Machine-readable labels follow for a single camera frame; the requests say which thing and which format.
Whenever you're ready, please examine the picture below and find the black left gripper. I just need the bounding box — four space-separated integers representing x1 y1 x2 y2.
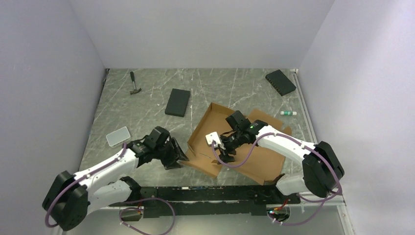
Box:
154 137 189 170

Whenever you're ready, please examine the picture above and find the brown cardboard box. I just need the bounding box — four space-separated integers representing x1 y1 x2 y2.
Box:
181 102 293 186

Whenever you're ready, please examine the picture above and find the green white glue stick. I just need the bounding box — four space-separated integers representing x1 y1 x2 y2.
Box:
280 111 298 116

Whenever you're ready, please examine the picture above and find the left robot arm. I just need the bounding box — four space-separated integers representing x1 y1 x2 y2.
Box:
42 126 189 231

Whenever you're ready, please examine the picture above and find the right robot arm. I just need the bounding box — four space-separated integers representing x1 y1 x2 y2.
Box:
205 111 345 203

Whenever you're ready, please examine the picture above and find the white plastic box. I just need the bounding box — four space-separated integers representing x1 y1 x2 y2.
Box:
106 126 131 147

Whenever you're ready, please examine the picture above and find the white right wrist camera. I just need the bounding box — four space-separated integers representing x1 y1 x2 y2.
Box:
205 132 223 147

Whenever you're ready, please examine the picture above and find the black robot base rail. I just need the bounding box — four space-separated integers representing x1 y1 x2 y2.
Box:
118 183 300 223

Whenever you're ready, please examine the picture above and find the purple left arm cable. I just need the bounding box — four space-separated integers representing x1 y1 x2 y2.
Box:
44 142 176 235

